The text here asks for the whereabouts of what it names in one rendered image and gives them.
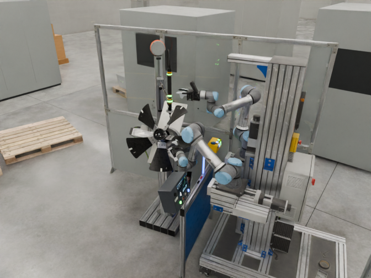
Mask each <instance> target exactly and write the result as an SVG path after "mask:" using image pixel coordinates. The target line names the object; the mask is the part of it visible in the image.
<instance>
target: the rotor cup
mask: <svg viewBox="0 0 371 278"><path fill-rule="evenodd" d="M158 133H160V135H158ZM165 135H166V136H165ZM168 135H170V133H169V132H168V131H165V130H163V129H161V128H159V129H156V130H155V131H154V133H153V137H154V138H155V139H156V140H157V141H158V142H165V143H168V142H169V140H165V139H166V137H167V136H168Z"/></svg>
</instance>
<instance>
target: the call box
mask: <svg viewBox="0 0 371 278"><path fill-rule="evenodd" d="M217 140H218V138H215V137H212V139H211V140H210V141H209V143H208V146H209V147H210V148H211V149H212V150H213V152H214V153H217V152H218V150H219V148H220V147H221V145H220V146H219V148H218V145H219V143H220V142H221V139H220V140H219V142H218V144H212V143H211V142H215V143H216V142H217Z"/></svg>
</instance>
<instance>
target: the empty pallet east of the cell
mask: <svg viewBox="0 0 371 278"><path fill-rule="evenodd" d="M71 139H72V140H73V142H71V143H67V144H65V145H61V146H57V147H54V148H51V145H54V144H56V143H60V142H63V141H67V140H71ZM82 142H83V137H82V134H81V133H80V132H78V131H77V130H76V129H75V128H74V127H73V126H72V125H71V124H70V123H69V122H68V121H67V120H66V119H65V118H64V117H63V116H60V117H56V118H53V119H48V120H44V121H39V122H35V123H32V124H27V125H23V126H19V127H14V128H11V129H7V130H2V131H0V152H1V154H2V155H3V157H4V161H5V163H6V165H9V164H12V163H16V162H20V161H23V160H26V159H29V158H33V157H36V156H39V155H41V154H45V153H49V152H53V151H57V150H60V149H63V148H66V147H69V146H73V145H77V144H79V143H82ZM39 148H40V149H41V151H40V152H37V153H33V154H30V155H27V156H24V157H20V158H15V155H18V154H22V153H25V152H29V151H32V150H35V149H39Z"/></svg>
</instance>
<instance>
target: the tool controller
mask: <svg viewBox="0 0 371 278"><path fill-rule="evenodd" d="M187 189H189V192H188V191H187ZM180 190H181V191H182V194H183V195H182V197H183V196H184V200H182V197H181V198H179V194H178V193H179V192H180ZM185 193H187V195H186V196H185ZM158 194H159V197H160V200H161V204H162V207H163V210H164V212H165V213H178V212H179V210H180V209H181V207H182V206H183V204H184V202H185V201H186V199H187V198H188V196H189V194H190V188H189V184H188V180H187V176H186V173H185V172H172V174H171V175H170V176H169V177H168V179H167V180H166V181H165V182H164V183H163V185H162V186H161V187H160V188H159V190H158ZM179 201H181V202H182V203H181V204H179Z"/></svg>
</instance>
